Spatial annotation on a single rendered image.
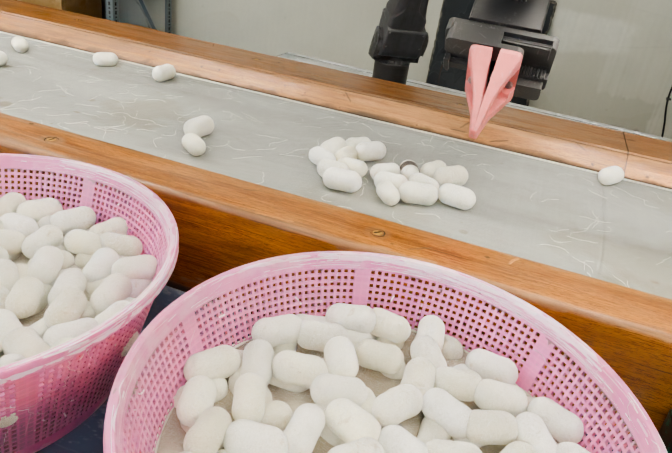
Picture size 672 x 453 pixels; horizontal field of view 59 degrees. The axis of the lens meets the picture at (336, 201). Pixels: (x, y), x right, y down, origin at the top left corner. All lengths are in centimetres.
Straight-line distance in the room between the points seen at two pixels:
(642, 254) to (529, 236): 10
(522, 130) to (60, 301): 56
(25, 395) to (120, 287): 10
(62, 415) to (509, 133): 58
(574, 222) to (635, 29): 206
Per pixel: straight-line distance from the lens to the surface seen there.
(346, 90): 81
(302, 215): 46
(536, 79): 62
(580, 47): 265
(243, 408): 33
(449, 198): 57
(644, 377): 46
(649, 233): 64
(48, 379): 35
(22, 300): 42
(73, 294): 41
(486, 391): 37
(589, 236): 60
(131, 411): 32
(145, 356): 33
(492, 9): 60
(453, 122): 77
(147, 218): 47
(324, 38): 289
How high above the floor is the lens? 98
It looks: 26 degrees down
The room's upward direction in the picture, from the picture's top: 8 degrees clockwise
